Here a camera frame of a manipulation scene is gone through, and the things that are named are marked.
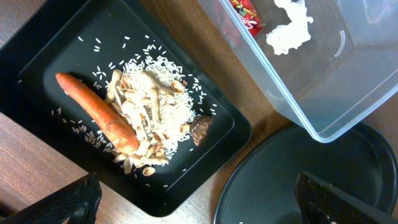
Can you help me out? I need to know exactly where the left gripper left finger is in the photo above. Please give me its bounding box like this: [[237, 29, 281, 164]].
[[1, 173, 102, 224]]

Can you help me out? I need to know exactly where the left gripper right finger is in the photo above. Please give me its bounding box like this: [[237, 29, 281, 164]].
[[295, 172, 397, 224]]

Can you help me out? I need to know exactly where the orange carrot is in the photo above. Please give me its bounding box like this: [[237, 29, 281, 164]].
[[55, 73, 139, 154]]

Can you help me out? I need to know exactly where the pile of peanut shells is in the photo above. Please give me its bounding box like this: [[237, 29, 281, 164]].
[[105, 70, 195, 176]]

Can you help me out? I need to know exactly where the pile of white rice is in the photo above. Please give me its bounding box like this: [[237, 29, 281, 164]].
[[51, 34, 218, 162]]

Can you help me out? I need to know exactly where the brown walnut piece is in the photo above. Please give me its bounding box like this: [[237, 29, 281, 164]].
[[190, 116, 213, 146]]

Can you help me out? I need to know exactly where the white tissue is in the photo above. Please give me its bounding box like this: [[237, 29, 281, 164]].
[[266, 0, 313, 55]]

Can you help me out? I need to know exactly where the red snack wrapper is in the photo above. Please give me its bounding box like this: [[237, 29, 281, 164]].
[[213, 0, 264, 45]]

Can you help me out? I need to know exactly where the round black serving tray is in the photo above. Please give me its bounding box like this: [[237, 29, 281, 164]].
[[214, 123, 397, 223]]

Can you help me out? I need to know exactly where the black rectangular tray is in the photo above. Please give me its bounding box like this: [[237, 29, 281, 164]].
[[1, 1, 251, 217]]

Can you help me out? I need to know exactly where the clear plastic bin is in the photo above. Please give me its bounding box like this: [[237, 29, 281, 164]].
[[200, 0, 397, 143]]

